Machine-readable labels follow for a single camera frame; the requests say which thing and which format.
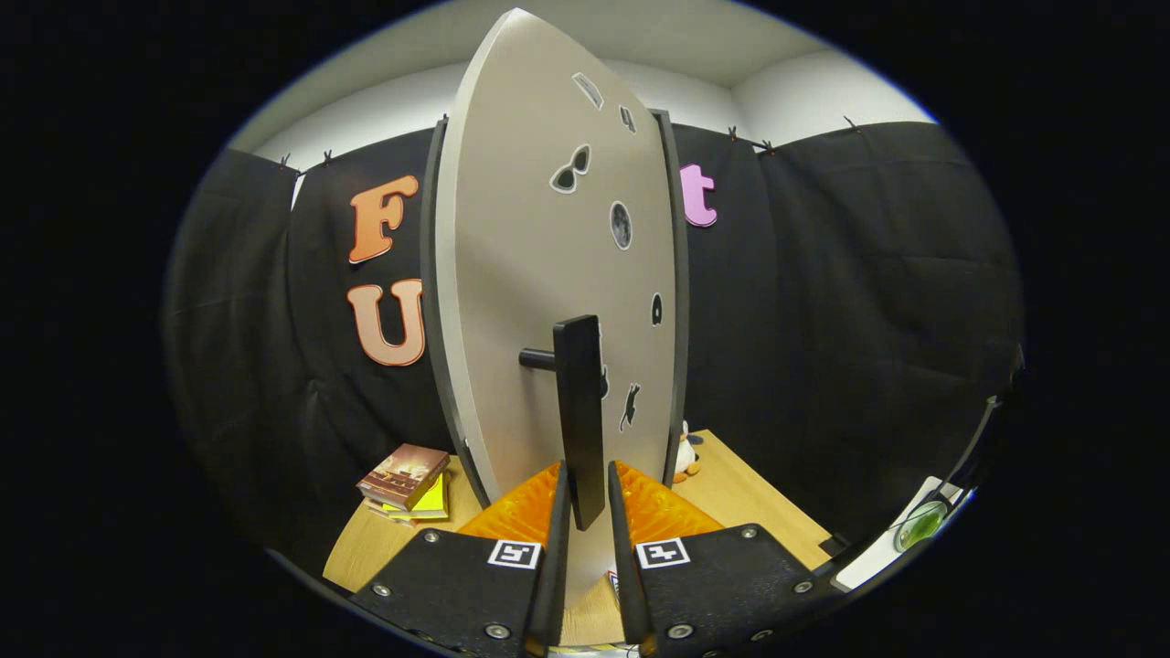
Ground black stand pole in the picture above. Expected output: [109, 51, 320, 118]
[951, 347, 1025, 494]

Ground brown cover book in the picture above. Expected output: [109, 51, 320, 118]
[356, 444, 451, 511]

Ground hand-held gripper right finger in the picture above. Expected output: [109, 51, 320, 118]
[607, 460, 846, 658]

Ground row of black cloth clips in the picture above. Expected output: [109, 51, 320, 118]
[277, 111, 865, 173]

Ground yellow cover book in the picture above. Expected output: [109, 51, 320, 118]
[384, 473, 449, 522]

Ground black backdrop cloth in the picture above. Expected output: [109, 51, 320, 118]
[165, 119, 1025, 586]

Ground round green item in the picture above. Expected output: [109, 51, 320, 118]
[894, 500, 952, 552]

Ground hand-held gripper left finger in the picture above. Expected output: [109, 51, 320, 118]
[350, 460, 573, 658]

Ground penguin plush toy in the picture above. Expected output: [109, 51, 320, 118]
[674, 420, 705, 485]

